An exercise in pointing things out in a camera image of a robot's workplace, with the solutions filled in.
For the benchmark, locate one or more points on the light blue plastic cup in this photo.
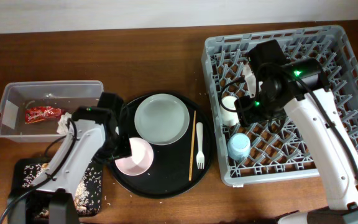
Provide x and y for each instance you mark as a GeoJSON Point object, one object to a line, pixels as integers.
{"type": "Point", "coordinates": [238, 146]}

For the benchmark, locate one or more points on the cream plastic cup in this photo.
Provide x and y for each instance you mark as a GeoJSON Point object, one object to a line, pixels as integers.
{"type": "Point", "coordinates": [229, 118]}

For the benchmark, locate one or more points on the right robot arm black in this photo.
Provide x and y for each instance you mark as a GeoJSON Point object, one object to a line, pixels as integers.
{"type": "Point", "coordinates": [300, 90]}

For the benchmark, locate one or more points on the single wooden chopstick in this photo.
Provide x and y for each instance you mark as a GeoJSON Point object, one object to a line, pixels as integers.
{"type": "Point", "coordinates": [192, 146]}

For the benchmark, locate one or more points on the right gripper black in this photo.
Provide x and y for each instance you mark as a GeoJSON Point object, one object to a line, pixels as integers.
{"type": "Point", "coordinates": [247, 116]}

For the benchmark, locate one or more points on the white plastic fork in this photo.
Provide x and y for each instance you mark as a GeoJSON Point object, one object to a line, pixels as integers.
{"type": "Point", "coordinates": [200, 155]}

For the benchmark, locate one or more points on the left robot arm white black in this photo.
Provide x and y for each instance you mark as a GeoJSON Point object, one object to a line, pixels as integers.
{"type": "Point", "coordinates": [94, 133]}

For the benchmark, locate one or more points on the pink bowl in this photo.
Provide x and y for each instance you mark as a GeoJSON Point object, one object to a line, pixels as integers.
{"type": "Point", "coordinates": [140, 161]}

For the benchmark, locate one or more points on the red snack wrapper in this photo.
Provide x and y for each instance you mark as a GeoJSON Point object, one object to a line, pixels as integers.
{"type": "Point", "coordinates": [42, 113]}

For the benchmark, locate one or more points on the food scraps and rice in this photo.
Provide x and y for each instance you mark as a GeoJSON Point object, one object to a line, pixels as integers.
{"type": "Point", "coordinates": [88, 195]}

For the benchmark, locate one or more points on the grey plastic dishwasher rack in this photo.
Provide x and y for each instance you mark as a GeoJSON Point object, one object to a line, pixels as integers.
{"type": "Point", "coordinates": [281, 156]}

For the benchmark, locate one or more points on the black rectangular waste tray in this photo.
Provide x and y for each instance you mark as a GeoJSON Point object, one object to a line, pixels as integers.
{"type": "Point", "coordinates": [40, 212]}

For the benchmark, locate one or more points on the white paper napkin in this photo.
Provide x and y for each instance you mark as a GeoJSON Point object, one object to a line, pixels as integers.
{"type": "Point", "coordinates": [63, 128]}

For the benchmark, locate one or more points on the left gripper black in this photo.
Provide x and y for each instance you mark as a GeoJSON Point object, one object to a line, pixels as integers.
{"type": "Point", "coordinates": [125, 150]}

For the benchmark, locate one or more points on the light grey round plate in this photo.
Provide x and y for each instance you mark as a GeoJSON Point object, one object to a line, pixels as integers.
{"type": "Point", "coordinates": [161, 119]}

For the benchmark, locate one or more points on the clear plastic waste bin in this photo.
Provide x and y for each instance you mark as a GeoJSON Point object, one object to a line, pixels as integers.
{"type": "Point", "coordinates": [19, 96]}

